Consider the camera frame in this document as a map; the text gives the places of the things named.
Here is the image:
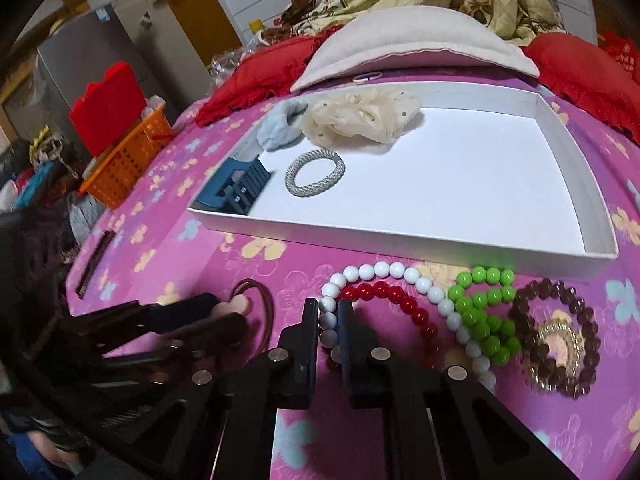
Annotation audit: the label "orange plastic basket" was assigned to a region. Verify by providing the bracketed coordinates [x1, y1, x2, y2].
[79, 105, 175, 210]

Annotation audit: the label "beige pillow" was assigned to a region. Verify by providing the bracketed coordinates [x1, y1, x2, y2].
[290, 6, 541, 93]

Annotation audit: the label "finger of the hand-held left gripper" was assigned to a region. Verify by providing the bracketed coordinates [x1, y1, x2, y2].
[95, 312, 251, 363]
[70, 292, 223, 336]

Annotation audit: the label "gold pearl bracelet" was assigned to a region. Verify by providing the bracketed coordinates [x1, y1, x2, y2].
[525, 317, 588, 392]

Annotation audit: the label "clear plastic bag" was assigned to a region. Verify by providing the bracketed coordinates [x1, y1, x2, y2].
[207, 42, 261, 86]

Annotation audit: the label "brown wooden door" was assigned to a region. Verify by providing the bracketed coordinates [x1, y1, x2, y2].
[170, 0, 243, 68]

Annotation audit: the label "pink floral bedsheet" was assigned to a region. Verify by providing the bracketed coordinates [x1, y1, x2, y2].
[65, 72, 640, 480]

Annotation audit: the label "brown hair tie pink beads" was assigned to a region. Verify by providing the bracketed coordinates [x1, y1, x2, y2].
[212, 280, 276, 346]

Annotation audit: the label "pile of colourful bags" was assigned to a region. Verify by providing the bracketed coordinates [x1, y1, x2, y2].
[0, 130, 86, 211]

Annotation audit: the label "white shallow tray box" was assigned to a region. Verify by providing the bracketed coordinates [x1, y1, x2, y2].
[187, 80, 620, 281]

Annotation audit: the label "red shopping bag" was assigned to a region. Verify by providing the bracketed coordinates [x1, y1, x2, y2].
[597, 30, 640, 86]

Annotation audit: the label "light blue fluffy scrunchie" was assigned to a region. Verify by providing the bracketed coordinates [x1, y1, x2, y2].
[256, 99, 312, 152]

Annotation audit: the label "red bead bracelet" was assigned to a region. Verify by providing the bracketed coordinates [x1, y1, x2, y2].
[327, 282, 442, 371]

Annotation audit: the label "silver grey braided hair tie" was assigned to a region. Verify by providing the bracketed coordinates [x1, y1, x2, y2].
[285, 149, 347, 198]

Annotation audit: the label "red ruffled pillow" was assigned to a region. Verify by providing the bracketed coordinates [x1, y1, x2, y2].
[195, 25, 346, 128]
[520, 34, 640, 143]

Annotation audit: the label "grey refrigerator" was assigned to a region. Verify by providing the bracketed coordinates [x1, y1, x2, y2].
[37, 5, 151, 126]

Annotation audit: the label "black smartphone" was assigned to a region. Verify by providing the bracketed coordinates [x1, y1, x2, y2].
[75, 230, 117, 300]

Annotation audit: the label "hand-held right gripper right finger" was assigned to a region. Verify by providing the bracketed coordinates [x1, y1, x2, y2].
[336, 300, 581, 480]

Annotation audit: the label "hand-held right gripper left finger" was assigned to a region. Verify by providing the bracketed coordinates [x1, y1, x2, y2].
[125, 297, 321, 480]

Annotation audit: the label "red gift bag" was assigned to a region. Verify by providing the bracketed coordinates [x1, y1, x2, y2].
[69, 61, 148, 158]

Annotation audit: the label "grey white plastic bag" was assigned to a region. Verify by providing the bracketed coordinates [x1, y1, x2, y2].
[67, 192, 103, 246]

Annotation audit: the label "white bead bracelet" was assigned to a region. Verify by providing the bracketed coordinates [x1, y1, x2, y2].
[320, 261, 497, 391]

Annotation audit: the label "blue hair claw clip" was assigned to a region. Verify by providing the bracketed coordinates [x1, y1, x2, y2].
[194, 156, 271, 216]

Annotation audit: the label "brown bead bracelet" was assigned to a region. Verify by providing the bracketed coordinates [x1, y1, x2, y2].
[509, 277, 601, 400]

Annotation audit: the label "green bead bracelet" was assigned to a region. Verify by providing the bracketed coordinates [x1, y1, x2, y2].
[447, 266, 523, 365]

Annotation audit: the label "cream dotted scrunchie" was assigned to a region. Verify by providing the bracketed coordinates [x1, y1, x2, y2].
[300, 87, 426, 150]

